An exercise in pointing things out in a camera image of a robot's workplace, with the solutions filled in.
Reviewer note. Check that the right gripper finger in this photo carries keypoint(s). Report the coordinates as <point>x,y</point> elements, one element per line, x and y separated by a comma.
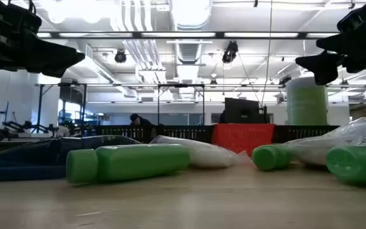
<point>326,66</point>
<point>348,44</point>

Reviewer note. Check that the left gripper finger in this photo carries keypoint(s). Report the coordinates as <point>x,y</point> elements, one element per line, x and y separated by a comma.
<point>49,57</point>

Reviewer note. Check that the clear vanity pack bag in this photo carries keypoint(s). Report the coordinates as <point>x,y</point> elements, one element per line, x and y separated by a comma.
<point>310,152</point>
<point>202,152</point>
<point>361,130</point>

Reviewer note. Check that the green wipes canister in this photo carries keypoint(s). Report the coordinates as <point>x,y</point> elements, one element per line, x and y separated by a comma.
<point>307,101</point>

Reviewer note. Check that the small black plastic basket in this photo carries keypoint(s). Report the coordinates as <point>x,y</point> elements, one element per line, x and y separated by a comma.
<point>303,130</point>

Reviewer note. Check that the background robot arms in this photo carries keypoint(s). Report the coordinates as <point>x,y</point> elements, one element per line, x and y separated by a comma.
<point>17,126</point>

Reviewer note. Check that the black monitor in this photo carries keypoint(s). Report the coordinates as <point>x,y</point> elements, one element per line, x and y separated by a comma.
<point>241,111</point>

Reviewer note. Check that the green shampoo bottle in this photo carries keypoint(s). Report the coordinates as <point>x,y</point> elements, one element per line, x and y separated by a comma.
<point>126,162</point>
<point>268,157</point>
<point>357,165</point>

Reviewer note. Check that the red plastic basket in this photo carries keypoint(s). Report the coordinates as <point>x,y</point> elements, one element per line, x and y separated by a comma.
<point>243,136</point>

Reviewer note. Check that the person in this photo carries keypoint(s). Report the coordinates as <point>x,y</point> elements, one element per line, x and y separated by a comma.
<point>138,120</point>

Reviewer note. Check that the overhead light bar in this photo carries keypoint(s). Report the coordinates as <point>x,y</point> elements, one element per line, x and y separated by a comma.
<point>218,35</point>

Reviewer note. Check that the black metal background rig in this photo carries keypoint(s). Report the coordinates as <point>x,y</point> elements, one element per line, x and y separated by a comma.
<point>158,105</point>

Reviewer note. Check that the large black plastic basket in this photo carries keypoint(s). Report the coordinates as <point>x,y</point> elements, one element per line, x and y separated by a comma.
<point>170,133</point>

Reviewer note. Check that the hanging ceiling camera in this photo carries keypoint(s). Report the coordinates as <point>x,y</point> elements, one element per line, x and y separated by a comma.
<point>230,51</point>
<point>120,56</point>

